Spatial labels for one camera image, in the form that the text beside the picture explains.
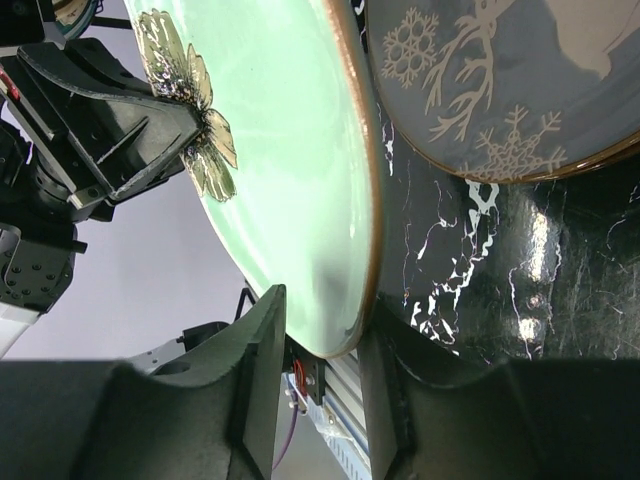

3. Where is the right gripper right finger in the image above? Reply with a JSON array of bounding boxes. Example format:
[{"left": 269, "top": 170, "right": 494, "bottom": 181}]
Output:
[{"left": 357, "top": 302, "right": 639, "bottom": 479}]

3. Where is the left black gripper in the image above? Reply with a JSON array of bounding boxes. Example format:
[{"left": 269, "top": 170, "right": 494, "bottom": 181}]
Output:
[{"left": 1, "top": 38, "right": 202, "bottom": 221}]

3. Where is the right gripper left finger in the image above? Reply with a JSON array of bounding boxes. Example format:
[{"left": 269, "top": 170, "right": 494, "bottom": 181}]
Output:
[{"left": 1, "top": 285, "right": 286, "bottom": 479}]

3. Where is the mint green flower plate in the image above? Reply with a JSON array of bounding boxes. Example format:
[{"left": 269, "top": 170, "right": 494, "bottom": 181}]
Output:
[{"left": 126, "top": 1, "right": 384, "bottom": 358}]

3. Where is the grey plate deer pattern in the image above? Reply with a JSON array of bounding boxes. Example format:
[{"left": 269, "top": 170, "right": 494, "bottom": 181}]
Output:
[{"left": 365, "top": 1, "right": 639, "bottom": 183}]

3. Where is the black marble pattern mat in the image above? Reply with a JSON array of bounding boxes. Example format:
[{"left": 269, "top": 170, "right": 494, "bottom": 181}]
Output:
[{"left": 349, "top": 0, "right": 640, "bottom": 371}]

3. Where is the aluminium mounting rail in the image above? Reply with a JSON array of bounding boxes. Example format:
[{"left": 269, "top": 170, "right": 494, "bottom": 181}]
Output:
[{"left": 282, "top": 349, "right": 372, "bottom": 479}]

